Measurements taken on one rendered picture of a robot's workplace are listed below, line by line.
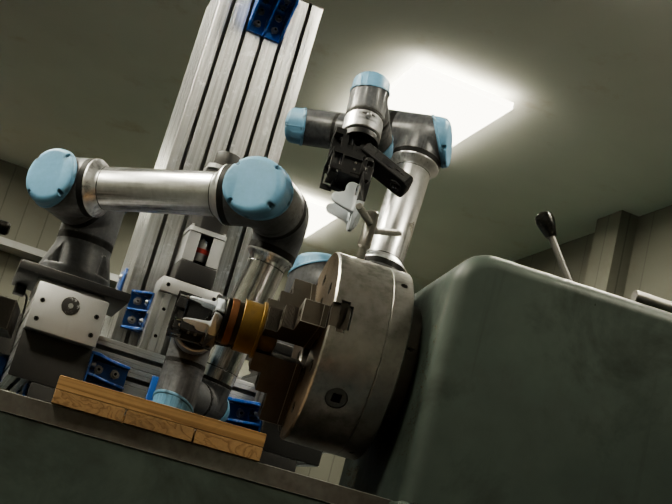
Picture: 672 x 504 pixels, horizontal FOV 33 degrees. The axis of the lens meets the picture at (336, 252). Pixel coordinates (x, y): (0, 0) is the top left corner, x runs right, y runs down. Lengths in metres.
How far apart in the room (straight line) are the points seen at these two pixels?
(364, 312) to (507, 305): 0.21
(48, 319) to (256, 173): 0.47
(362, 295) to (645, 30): 3.97
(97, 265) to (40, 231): 8.17
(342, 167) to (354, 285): 0.38
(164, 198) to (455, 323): 0.71
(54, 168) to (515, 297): 0.97
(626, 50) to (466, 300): 4.15
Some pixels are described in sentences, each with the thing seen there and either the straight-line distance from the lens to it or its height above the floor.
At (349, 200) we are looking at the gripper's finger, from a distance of 2.03.
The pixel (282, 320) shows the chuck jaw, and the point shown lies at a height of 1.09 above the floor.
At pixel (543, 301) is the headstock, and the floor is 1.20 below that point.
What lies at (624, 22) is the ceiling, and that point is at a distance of 5.53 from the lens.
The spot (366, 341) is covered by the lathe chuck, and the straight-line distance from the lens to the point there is 1.70.
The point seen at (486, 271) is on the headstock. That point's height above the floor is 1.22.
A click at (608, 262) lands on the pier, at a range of 7.62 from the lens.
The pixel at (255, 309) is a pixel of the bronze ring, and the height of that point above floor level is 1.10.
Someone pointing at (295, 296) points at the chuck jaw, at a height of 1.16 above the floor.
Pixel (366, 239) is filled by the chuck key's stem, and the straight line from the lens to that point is 1.87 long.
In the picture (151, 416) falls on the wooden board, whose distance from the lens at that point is 1.62.
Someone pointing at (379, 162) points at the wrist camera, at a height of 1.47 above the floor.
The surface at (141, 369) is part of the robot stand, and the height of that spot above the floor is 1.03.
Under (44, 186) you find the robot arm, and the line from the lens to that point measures 2.25.
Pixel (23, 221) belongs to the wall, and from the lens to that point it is 10.51.
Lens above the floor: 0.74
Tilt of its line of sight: 16 degrees up
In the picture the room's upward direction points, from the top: 15 degrees clockwise
